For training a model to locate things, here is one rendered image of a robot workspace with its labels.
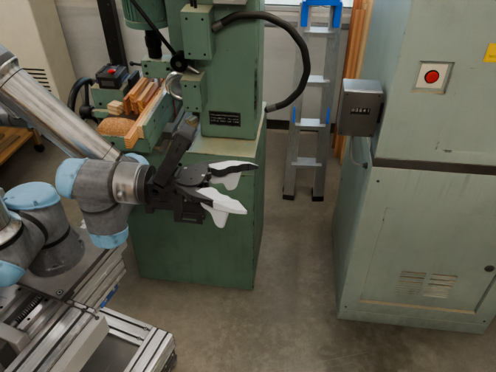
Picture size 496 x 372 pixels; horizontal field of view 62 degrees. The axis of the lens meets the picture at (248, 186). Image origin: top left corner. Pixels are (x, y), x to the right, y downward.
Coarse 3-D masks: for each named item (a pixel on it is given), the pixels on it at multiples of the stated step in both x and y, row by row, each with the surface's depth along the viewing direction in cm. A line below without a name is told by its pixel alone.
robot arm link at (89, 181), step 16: (64, 160) 74; (80, 160) 74; (96, 160) 74; (64, 176) 72; (80, 176) 72; (96, 176) 72; (112, 176) 71; (64, 192) 73; (80, 192) 73; (96, 192) 72; (112, 192) 74; (80, 208) 76; (96, 208) 75
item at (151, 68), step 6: (144, 60) 155; (150, 60) 155; (156, 60) 155; (162, 60) 155; (168, 60) 155; (144, 66) 156; (150, 66) 156; (156, 66) 155; (162, 66) 155; (168, 66) 154; (144, 72) 157; (150, 72) 157; (156, 72) 157; (162, 72) 156; (156, 78) 161; (162, 78) 158
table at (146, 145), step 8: (176, 104) 173; (96, 112) 165; (104, 112) 165; (168, 112) 164; (136, 120) 154; (160, 120) 155; (168, 120) 165; (96, 128) 149; (160, 128) 156; (104, 136) 146; (112, 136) 145; (120, 136) 145; (152, 136) 148; (112, 144) 147; (120, 144) 147; (136, 144) 146; (144, 144) 146; (152, 144) 148
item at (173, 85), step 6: (174, 72) 145; (180, 72) 144; (168, 78) 146; (174, 78) 146; (180, 78) 146; (168, 84) 148; (174, 84) 148; (180, 84) 147; (168, 90) 149; (174, 90) 149; (180, 90) 148; (174, 96) 150; (180, 96) 150
